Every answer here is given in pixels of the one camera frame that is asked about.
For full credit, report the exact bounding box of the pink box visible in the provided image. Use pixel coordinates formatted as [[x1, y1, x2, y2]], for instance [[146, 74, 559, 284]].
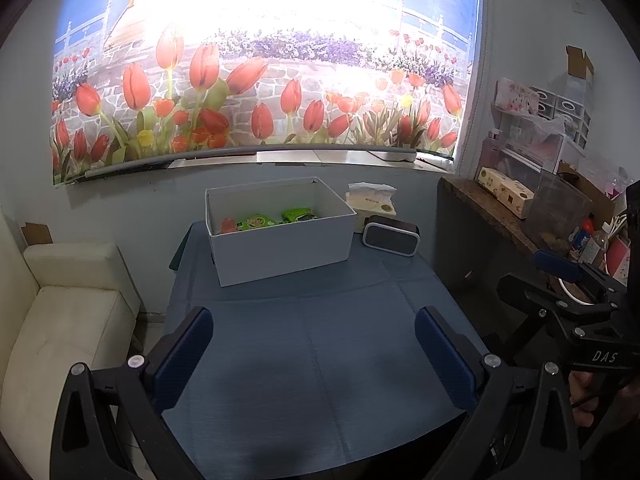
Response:
[[606, 237, 632, 282]]

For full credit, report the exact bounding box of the grey speaker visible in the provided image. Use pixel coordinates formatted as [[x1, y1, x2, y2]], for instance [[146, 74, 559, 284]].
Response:
[[362, 215, 421, 258]]

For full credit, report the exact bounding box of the person's right hand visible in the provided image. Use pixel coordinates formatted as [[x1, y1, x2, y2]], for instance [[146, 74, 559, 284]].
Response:
[[569, 370, 602, 429]]

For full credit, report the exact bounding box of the small blue labelled bottle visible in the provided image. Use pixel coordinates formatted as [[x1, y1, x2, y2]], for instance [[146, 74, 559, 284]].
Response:
[[571, 227, 593, 256]]

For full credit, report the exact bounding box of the white cable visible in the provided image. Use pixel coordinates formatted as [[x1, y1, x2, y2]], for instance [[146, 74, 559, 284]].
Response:
[[559, 275, 603, 308]]

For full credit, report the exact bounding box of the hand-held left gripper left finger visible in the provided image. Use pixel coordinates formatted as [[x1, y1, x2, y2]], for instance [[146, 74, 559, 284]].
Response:
[[50, 306, 216, 480]]

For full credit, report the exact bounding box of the cream sofa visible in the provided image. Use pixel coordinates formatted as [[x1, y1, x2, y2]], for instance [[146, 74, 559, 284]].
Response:
[[0, 242, 144, 461]]

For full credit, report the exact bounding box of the blue tablecloth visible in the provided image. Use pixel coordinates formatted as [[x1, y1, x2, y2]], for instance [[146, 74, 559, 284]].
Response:
[[167, 220, 493, 480]]

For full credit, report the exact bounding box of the cardboard piece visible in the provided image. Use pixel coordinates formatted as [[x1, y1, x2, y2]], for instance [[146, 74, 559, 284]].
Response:
[[565, 45, 596, 82], [20, 222, 53, 247]]

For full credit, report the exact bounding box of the clear plastic bottle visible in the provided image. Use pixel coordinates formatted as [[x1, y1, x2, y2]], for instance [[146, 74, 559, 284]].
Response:
[[581, 225, 612, 268]]

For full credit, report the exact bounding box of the tulip print window blind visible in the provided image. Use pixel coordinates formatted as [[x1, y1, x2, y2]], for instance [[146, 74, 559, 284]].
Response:
[[50, 0, 482, 187]]

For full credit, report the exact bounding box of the person's right forearm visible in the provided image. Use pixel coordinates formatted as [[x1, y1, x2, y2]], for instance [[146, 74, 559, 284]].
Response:
[[582, 385, 640, 480]]

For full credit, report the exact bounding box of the cream tissue box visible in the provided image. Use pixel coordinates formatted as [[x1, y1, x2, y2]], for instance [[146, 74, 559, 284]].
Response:
[[346, 182, 398, 234]]

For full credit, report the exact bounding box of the white storage box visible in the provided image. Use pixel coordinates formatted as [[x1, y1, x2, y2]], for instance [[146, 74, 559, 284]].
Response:
[[205, 176, 358, 288]]

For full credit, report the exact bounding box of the stone-top side counter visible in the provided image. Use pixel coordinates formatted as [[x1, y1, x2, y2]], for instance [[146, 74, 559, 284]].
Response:
[[437, 177, 568, 283]]

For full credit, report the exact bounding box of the cream patterned carton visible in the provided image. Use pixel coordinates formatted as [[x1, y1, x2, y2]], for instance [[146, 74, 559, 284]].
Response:
[[476, 166, 536, 220]]

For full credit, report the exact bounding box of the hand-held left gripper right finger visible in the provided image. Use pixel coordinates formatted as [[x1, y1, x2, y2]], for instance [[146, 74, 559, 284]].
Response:
[[415, 306, 581, 480]]

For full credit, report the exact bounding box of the clear plastic drawer unit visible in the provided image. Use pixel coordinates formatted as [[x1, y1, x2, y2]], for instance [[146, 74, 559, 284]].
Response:
[[481, 114, 568, 182]]

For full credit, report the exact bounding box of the clear plastic container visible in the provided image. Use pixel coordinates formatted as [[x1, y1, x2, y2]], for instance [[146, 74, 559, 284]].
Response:
[[524, 168, 594, 254]]

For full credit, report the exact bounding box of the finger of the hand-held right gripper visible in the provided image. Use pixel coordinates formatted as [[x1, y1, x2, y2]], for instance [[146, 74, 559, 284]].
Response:
[[532, 249, 630, 306], [496, 274, 608, 368]]

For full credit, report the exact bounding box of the floral pouch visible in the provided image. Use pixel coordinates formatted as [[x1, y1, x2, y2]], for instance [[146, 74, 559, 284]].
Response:
[[494, 78, 542, 117]]

